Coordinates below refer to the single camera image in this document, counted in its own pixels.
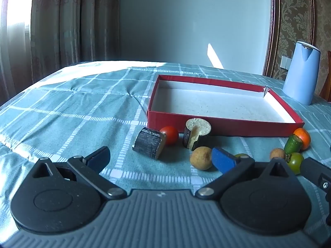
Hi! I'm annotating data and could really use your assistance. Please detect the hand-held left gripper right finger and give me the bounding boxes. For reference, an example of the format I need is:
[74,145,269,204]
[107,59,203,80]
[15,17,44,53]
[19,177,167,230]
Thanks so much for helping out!
[195,147,297,201]

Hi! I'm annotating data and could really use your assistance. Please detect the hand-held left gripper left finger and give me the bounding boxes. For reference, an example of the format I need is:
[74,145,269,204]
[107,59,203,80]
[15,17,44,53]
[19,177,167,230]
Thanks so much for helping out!
[31,146,128,200]

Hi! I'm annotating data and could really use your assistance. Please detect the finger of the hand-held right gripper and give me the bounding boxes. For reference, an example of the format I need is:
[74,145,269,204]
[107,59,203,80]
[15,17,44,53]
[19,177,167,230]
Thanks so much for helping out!
[301,157,331,190]

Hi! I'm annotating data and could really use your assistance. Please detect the large brown longan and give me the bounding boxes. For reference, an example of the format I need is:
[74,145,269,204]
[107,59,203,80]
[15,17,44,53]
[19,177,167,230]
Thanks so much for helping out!
[189,146,214,170]

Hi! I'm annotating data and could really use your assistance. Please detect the green cucumber piece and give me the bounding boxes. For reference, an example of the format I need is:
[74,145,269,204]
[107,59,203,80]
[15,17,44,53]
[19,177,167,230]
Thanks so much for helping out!
[284,134,302,154]

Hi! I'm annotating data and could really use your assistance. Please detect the orange tomato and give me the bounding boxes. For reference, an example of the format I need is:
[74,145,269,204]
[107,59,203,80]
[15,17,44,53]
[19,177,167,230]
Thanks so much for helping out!
[293,128,311,151]

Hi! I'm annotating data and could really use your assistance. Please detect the notched eggplant piece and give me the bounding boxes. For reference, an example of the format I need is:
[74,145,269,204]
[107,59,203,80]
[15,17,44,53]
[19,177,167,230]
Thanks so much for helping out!
[182,118,212,151]

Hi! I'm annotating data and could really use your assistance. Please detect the small brown longan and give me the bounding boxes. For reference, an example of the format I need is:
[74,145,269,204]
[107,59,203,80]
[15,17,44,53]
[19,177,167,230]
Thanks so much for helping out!
[270,148,286,161]

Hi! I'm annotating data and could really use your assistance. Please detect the dark eggplant piece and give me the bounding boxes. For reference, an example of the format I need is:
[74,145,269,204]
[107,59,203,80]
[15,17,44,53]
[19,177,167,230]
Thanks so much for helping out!
[132,127,167,160]

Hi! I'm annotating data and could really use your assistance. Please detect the red cardboard box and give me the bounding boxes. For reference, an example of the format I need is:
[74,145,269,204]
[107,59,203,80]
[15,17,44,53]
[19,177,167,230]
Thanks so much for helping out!
[147,74,305,137]

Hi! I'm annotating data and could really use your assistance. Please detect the red tomato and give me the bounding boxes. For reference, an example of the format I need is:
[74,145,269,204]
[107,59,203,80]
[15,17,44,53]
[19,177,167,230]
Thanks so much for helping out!
[159,126,179,145]

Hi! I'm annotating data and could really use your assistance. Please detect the brown wooden furniture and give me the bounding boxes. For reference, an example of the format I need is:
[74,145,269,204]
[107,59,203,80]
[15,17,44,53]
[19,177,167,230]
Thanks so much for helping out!
[319,57,331,102]

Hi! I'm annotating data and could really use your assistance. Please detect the blue kettle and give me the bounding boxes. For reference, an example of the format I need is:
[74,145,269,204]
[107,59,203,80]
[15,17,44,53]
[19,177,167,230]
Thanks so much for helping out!
[282,41,321,105]

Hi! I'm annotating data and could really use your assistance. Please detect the patterned brown curtain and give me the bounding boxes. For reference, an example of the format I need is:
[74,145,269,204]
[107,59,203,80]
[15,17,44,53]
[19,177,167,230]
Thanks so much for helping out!
[30,0,121,88]

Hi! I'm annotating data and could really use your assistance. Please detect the brown wooden moulding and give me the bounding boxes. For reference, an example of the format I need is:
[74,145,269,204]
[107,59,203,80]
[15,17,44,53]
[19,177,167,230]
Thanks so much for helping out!
[262,0,316,79]

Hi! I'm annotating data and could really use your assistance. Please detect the sheer white curtain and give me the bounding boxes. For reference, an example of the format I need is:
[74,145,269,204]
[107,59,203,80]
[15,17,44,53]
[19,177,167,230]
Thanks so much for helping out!
[0,0,35,106]

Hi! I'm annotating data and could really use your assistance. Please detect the white wall socket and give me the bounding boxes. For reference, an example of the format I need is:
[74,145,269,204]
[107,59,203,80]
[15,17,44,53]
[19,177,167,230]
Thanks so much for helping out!
[281,55,293,69]

